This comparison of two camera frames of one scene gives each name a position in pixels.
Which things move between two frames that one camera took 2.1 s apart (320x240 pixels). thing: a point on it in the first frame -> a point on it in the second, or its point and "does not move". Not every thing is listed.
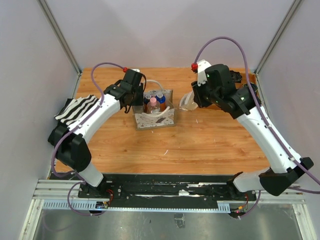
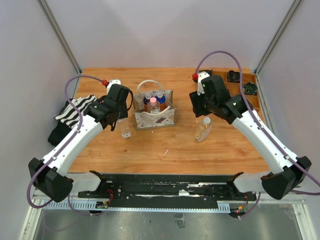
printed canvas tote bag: x=161 y=119 does not move
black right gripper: x=197 y=90 -> x=195 y=100
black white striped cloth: x=73 y=109 does not move
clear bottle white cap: x=187 y=102 -> x=203 y=130
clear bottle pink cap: x=153 y=106 does not move
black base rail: x=166 y=190 does not move
